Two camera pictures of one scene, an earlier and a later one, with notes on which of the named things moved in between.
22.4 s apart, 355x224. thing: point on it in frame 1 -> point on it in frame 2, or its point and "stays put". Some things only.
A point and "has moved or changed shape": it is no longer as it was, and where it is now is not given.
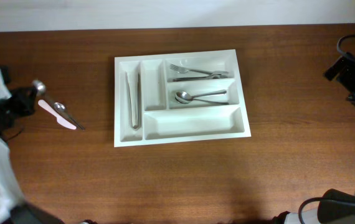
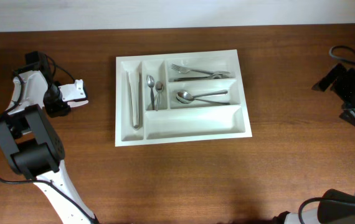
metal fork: [216, 75] stays put
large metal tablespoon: [185, 98] stays put
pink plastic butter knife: [61, 119] -> [75, 104]
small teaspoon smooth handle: [61, 108] -> [151, 82]
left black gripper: [27, 105] -> [60, 110]
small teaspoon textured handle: [40, 88] has moved or changed shape
